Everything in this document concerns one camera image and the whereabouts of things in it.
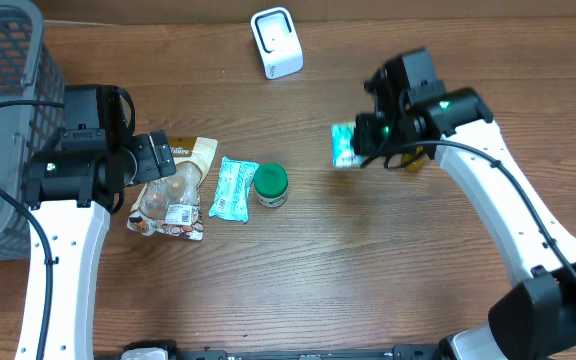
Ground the small teal white packet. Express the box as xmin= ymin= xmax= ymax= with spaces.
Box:
xmin=330 ymin=122 xmax=363 ymax=168

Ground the brown Pantree snack pouch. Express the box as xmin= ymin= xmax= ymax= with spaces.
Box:
xmin=126 ymin=136 xmax=218 ymax=241

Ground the green lidded jar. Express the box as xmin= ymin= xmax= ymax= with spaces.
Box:
xmin=253 ymin=163 xmax=288 ymax=208

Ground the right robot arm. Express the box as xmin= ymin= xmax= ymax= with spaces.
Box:
xmin=351 ymin=84 xmax=576 ymax=359

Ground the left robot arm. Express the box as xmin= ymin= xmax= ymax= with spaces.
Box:
xmin=15 ymin=123 xmax=175 ymax=359

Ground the white barcode scanner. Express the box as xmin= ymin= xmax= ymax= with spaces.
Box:
xmin=250 ymin=7 xmax=304 ymax=80

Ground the grey plastic mesh basket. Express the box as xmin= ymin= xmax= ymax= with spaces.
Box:
xmin=0 ymin=0 xmax=66 ymax=261

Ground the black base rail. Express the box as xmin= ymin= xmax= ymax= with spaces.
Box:
xmin=92 ymin=339 xmax=534 ymax=360

